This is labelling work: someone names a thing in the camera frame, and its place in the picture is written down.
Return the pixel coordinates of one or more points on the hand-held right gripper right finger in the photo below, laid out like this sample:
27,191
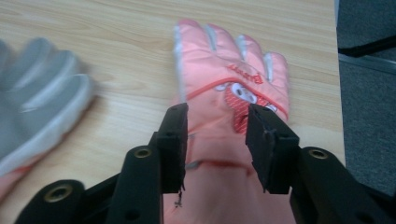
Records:
267,149

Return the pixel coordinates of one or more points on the black stand with angled legs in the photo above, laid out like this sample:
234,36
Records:
370,46

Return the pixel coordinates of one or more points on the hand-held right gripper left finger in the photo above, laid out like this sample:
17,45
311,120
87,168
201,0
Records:
172,146

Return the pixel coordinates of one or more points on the pink glove with grey palm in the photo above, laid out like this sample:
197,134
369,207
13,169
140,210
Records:
37,105

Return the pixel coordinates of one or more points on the pink glove with cartoon print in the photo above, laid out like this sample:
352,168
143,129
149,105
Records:
218,62

